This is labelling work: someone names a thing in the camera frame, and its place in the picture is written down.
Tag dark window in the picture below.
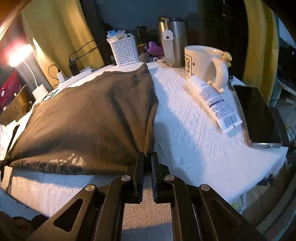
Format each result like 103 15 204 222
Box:
81 0 245 66

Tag white desk lamp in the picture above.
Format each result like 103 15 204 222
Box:
8 44 48 100

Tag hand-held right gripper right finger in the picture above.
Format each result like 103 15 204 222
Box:
151 152 266 241

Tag white plastic basket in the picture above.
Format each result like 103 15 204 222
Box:
106 36 140 67

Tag purple soft toy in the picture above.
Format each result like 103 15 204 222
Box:
144 41 165 57

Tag red screen tablet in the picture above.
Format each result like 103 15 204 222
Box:
0 71 20 112

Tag black charger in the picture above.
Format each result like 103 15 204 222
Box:
69 58 80 76

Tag white mug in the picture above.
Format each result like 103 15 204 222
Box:
184 46 229 93

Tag small white blue packets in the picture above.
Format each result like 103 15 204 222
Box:
107 29 135 41

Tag black charging cable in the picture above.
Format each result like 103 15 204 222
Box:
42 64 61 102
69 39 98 62

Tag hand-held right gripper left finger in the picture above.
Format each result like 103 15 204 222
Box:
28 152 145 241

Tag small yellow duck figure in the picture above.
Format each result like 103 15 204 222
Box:
218 52 233 68

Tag white textured table cloth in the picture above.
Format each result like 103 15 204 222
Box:
0 62 289 218

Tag steel tumbler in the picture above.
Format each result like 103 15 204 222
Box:
158 17 188 67

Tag black smartphone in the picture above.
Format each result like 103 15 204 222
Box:
232 85 283 149

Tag cardboard box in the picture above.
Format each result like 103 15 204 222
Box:
0 86 33 126

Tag white cream tube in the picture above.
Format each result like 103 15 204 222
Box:
185 75 243 133

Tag dark brown shirt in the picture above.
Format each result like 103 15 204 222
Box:
5 64 159 176

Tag white power strip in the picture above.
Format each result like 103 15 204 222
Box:
58 67 93 88

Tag yellow curtain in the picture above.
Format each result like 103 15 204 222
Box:
244 0 278 105
21 0 105 80

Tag black strap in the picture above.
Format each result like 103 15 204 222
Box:
0 125 21 183

